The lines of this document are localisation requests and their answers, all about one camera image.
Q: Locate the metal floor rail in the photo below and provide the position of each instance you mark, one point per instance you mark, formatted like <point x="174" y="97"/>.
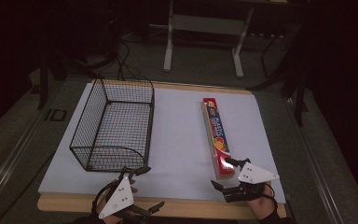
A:
<point x="9" y="161"/>
<point x="317" y="168"/>

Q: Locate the red plastic wrap box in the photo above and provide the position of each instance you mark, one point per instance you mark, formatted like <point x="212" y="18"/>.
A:
<point x="216" y="133"/>

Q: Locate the black floor socket plate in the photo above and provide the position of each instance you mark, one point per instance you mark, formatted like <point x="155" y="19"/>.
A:
<point x="56" y="114"/>

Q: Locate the black metal stand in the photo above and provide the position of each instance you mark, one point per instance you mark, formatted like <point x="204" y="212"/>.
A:
<point x="298" y="93"/>
<point x="43" y="81"/>

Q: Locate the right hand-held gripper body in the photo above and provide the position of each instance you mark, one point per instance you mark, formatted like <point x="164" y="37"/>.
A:
<point x="253" y="180"/>

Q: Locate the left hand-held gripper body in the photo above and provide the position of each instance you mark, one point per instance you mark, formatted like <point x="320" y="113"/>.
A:
<point x="119" y="197"/>

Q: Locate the white table cover sheet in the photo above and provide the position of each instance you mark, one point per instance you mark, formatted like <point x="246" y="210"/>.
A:
<point x="180" y="124"/>

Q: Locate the white metal desk frame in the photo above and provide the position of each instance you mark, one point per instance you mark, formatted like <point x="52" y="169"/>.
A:
<point x="205" y="25"/>

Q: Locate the person's right hand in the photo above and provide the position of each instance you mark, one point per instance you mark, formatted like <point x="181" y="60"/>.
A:
<point x="261" y="205"/>

